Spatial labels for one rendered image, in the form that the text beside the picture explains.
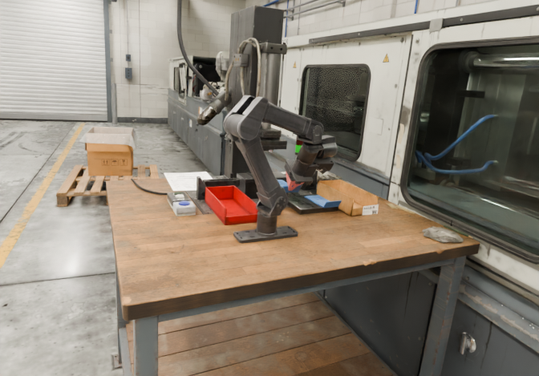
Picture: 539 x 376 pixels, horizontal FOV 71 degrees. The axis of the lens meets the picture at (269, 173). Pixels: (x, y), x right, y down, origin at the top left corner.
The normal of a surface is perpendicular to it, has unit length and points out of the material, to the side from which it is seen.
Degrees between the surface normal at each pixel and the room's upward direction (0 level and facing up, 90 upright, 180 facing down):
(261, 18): 90
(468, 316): 90
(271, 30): 90
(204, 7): 90
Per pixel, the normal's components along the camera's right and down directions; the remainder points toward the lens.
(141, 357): 0.42, 0.25
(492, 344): -0.93, 0.03
